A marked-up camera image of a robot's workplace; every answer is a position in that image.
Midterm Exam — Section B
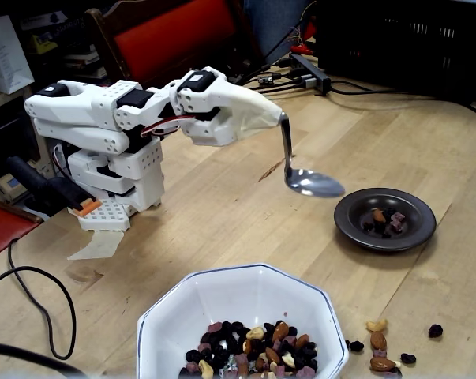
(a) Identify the white moving gripper jaw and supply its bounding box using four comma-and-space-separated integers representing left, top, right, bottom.
181, 106, 245, 147

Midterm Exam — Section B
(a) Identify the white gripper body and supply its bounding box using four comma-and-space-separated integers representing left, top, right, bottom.
168, 66, 230, 119

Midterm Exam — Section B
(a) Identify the white fixed gripper jaw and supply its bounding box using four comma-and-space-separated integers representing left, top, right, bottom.
221, 73, 282, 131

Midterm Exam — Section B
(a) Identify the bent metal spoon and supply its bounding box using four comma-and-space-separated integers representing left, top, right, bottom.
279, 111, 346, 198

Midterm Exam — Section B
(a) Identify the small trail mix portion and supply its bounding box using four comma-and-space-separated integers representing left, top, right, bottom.
362, 208, 407, 240

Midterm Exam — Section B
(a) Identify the white octagonal bowl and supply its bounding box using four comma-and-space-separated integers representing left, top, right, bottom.
137, 261, 350, 379

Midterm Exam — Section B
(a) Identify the brown round plate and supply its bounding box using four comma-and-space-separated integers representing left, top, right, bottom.
333, 187, 437, 253

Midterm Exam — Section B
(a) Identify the beige masking tape wrap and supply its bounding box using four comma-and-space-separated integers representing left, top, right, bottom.
220, 84, 283, 140

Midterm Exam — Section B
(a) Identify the red cushioned wooden chair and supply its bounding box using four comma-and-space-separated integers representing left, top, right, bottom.
0, 197, 43, 264
83, 0, 264, 90

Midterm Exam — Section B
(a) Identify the grey usb hub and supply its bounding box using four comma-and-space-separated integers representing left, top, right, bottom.
288, 52, 332, 96

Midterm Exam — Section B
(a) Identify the blue grey panel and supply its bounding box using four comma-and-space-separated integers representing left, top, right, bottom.
253, 0, 318, 66

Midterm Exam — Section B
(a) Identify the stack of books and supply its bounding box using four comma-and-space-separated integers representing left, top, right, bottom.
62, 43, 107, 80

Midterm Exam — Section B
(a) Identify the black plastic crate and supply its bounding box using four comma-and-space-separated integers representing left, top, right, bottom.
315, 0, 476, 106

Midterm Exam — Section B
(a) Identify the beige masking tape scrap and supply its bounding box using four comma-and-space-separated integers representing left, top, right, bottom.
66, 230, 125, 261

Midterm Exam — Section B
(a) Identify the yellow black small box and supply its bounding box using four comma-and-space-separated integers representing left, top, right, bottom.
30, 33, 59, 54

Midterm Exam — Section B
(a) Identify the black clamp with orange pad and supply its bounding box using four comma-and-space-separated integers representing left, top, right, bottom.
6, 155, 103, 218

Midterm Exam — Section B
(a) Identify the dark printed box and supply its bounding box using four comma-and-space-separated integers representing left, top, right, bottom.
19, 10, 69, 32

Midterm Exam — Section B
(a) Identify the white cardboard box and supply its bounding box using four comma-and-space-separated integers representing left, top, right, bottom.
0, 14, 36, 96

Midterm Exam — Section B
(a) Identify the cream wooden shelf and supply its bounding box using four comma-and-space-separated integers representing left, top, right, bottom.
0, 84, 49, 178

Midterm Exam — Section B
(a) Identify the beige handheld meter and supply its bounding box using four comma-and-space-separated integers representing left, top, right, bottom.
0, 172, 28, 205

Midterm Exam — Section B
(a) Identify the trail mix heap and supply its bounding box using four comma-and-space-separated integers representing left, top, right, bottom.
177, 318, 320, 379

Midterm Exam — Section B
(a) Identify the pale cashew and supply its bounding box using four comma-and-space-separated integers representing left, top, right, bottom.
365, 317, 389, 333

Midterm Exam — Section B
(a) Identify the brown almond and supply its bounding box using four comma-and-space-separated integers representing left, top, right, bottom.
369, 356, 398, 373
369, 331, 388, 351

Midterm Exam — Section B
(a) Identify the black usb cable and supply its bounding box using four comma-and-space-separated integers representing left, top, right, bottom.
231, 58, 293, 86
253, 77, 308, 98
269, 69, 304, 80

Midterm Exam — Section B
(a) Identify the multicoloured wire bundle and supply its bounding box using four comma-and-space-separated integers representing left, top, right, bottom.
287, 24, 306, 44

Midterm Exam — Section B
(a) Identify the thin black cable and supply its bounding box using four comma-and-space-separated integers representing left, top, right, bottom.
0, 236, 77, 360

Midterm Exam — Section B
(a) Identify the thick black cable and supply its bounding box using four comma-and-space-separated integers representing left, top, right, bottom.
0, 341, 87, 379

